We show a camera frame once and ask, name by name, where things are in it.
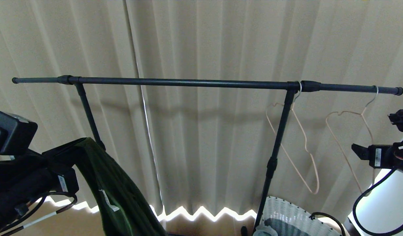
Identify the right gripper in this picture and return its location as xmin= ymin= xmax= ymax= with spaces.
xmin=351 ymin=140 xmax=403 ymax=169

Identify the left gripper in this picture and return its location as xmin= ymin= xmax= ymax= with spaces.
xmin=0 ymin=138 xmax=87 ymax=220

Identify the pink clothes hanger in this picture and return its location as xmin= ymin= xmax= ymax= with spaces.
xmin=325 ymin=86 xmax=379 ymax=194
xmin=265 ymin=82 xmax=320 ymax=195

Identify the green printed shirt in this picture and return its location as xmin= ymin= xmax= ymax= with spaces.
xmin=70 ymin=137 xmax=167 ymax=236

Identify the white laundry basket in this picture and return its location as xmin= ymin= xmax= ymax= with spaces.
xmin=254 ymin=196 xmax=348 ymax=236

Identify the black clothes rack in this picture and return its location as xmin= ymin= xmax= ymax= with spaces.
xmin=12 ymin=75 xmax=403 ymax=236

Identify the pale grey garment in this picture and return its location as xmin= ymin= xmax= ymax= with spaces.
xmin=254 ymin=225 xmax=279 ymax=236

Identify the beige curtain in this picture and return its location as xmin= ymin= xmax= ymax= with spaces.
xmin=0 ymin=0 xmax=403 ymax=223

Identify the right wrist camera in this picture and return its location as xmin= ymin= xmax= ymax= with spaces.
xmin=388 ymin=109 xmax=403 ymax=132

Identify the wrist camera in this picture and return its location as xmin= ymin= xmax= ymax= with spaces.
xmin=0 ymin=111 xmax=38 ymax=158
xmin=388 ymin=109 xmax=403 ymax=132

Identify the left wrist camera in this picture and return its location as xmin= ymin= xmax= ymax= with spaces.
xmin=0 ymin=111 xmax=38 ymax=158

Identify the black cable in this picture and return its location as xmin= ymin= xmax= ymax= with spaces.
xmin=352 ymin=167 xmax=403 ymax=236

